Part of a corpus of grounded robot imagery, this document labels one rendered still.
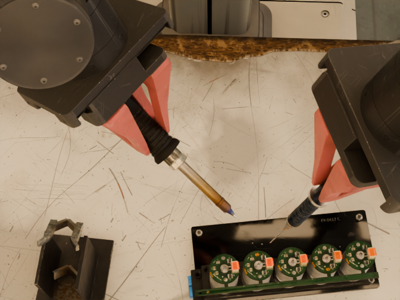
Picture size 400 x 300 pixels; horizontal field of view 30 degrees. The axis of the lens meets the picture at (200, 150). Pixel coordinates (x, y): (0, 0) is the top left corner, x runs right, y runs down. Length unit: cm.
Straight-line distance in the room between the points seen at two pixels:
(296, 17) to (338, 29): 8
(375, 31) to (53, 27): 135
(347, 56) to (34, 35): 18
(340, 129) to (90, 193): 33
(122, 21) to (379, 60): 18
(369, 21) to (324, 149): 125
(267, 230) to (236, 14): 48
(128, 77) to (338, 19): 92
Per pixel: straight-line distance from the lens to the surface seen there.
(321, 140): 46
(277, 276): 65
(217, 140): 72
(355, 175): 43
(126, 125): 52
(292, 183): 71
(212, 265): 62
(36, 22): 39
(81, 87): 49
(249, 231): 68
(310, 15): 138
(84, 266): 63
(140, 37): 50
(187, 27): 113
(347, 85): 44
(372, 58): 46
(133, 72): 50
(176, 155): 57
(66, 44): 40
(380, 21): 172
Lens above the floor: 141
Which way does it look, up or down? 67 degrees down
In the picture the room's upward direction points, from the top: 2 degrees counter-clockwise
